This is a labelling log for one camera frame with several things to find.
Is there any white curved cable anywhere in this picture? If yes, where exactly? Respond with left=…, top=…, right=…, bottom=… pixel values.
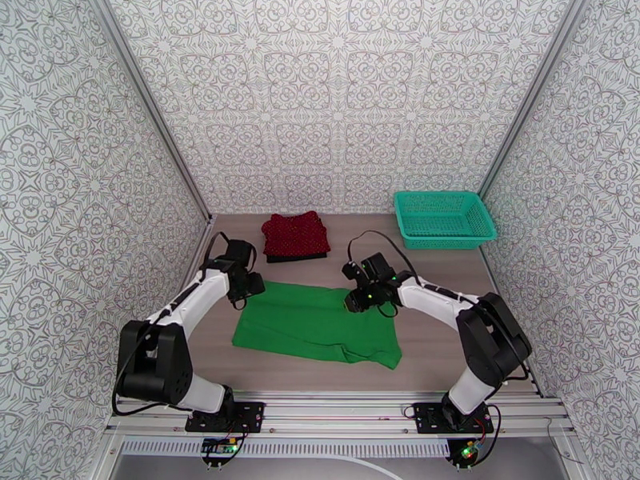
left=299, top=453, right=403, bottom=480

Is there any thin loose wire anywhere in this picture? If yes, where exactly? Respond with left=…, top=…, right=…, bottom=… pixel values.
left=546, top=417, right=585, bottom=466

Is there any aluminium corner post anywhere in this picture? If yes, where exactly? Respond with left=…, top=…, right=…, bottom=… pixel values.
left=86, top=0, right=217, bottom=226
left=477, top=0, right=590, bottom=197

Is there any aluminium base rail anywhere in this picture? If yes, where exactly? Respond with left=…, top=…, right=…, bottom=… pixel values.
left=103, top=390, right=576, bottom=441

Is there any red dotted cloth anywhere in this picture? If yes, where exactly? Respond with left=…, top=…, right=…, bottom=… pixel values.
left=261, top=210, right=332, bottom=258

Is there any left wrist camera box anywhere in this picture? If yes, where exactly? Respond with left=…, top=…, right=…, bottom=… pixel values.
left=227, top=239, right=258, bottom=269

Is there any green cloth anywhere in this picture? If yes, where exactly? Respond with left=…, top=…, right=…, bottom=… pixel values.
left=231, top=281, right=403, bottom=370

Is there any black cloth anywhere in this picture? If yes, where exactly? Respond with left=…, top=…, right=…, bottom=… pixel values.
left=266, top=250, right=329, bottom=265

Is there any teal plastic basket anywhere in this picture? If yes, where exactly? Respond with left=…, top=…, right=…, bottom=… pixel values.
left=393, top=190, right=499, bottom=250

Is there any black base cable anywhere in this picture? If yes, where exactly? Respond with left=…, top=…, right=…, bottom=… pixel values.
left=477, top=404, right=502, bottom=468

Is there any aluminium table edge strip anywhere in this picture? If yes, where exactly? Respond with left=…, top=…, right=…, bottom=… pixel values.
left=478, top=247, right=545, bottom=398
left=172, top=215, right=217, bottom=314

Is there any white slotted cable duct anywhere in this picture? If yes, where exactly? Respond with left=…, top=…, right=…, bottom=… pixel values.
left=119, top=439, right=451, bottom=458

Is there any small circuit board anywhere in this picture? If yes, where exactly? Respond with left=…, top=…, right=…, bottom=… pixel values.
left=455, top=439, right=485, bottom=466
left=200, top=437, right=239, bottom=458

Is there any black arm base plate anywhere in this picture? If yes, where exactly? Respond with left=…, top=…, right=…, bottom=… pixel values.
left=185, top=401, right=266, bottom=434
left=413, top=401, right=495, bottom=435

